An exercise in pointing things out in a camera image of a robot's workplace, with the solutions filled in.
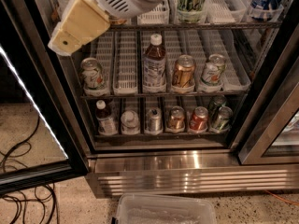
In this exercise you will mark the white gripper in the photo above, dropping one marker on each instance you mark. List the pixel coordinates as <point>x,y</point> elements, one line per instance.
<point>83,20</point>

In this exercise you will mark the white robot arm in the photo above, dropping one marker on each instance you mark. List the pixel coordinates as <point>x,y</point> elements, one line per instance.
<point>85,20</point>

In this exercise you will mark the white shelf tray empty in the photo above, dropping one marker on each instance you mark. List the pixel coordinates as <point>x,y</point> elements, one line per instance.
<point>159,15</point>

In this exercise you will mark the brown tea bottle white cap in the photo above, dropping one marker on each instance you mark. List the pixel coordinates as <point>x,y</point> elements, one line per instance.
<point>154,64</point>

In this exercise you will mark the small brown tea bottle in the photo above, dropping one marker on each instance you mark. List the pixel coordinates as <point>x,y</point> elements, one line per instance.
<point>105,118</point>

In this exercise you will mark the white capped bottle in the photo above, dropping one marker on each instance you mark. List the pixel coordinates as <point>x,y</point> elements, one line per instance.
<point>130,123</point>

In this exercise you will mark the open glass fridge door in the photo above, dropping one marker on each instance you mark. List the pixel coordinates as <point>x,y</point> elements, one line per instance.
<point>41,127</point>

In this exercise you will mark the bronze can bottom shelf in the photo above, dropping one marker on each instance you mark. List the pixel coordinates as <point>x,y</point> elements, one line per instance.
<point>176,119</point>

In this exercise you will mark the stainless steel display fridge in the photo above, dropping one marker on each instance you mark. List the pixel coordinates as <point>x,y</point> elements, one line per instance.
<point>259,55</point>

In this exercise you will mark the closed glass fridge door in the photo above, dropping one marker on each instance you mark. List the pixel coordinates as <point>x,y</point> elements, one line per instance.
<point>271,142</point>

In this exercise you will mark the white green can left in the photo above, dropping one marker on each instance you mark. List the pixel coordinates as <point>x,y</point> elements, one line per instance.
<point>92,75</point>

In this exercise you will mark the white green can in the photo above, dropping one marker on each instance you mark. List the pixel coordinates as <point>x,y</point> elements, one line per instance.
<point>92,75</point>
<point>210,79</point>

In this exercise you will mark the tall green drink can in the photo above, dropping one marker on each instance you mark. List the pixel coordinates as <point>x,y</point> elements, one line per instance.
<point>191,11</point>

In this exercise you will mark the copper gold can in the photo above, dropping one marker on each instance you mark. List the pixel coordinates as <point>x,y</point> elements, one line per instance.
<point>182,79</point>

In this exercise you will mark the silver can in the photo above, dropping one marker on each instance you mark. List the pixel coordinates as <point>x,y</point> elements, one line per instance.
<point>154,120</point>

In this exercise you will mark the white green can right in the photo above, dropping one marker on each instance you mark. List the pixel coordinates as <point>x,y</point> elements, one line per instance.
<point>210,79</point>

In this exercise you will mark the red can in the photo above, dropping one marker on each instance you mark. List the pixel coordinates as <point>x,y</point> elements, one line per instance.
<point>198,121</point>

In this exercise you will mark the green can rear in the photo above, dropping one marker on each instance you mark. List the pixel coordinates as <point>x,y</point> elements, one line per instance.
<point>215,103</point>

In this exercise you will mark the green can front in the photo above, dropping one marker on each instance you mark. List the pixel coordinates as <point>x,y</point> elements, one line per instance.
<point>220,122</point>

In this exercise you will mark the blue white drink can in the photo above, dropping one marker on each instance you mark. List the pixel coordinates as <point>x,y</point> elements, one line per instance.
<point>264,10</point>

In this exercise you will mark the clear plastic storage bin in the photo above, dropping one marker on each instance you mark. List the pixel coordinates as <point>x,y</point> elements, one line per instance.
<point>162,209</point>

